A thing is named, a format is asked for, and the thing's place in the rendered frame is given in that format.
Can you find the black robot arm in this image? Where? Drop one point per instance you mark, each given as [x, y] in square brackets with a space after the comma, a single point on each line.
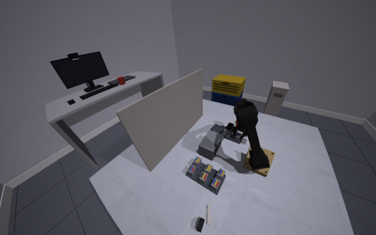
[246, 115]

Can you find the grey flat panel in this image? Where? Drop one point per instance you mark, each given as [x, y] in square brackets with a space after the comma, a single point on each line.
[158, 121]

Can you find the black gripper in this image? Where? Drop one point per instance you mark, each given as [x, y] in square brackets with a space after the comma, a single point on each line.
[231, 127]

